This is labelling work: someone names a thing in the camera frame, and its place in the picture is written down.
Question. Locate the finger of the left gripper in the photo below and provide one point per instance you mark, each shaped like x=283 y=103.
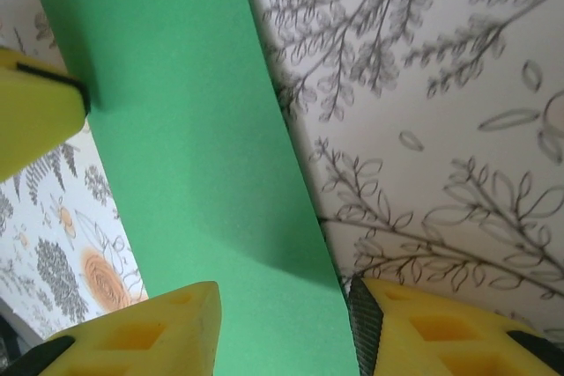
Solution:
x=35 y=120

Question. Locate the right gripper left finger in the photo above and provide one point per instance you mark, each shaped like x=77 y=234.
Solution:
x=176 y=341

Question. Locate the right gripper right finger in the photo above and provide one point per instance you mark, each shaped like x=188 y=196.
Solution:
x=418 y=341

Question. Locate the green paper sheet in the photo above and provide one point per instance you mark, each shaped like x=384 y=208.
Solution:
x=198 y=129

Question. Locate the floral patterned table cover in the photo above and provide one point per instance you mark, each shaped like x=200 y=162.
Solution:
x=440 y=85

